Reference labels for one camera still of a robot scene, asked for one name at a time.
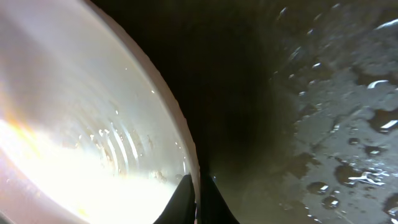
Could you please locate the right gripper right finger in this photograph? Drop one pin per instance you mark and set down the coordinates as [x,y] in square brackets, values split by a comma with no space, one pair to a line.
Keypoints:
[213,208]

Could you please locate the brown plastic serving tray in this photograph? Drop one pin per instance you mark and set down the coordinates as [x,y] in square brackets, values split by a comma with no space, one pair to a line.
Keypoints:
[292,104]

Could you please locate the white plate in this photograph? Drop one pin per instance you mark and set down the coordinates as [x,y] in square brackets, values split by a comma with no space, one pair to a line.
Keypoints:
[90,131]

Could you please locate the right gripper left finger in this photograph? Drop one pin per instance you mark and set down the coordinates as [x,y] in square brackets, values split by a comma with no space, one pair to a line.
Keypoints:
[181,207]

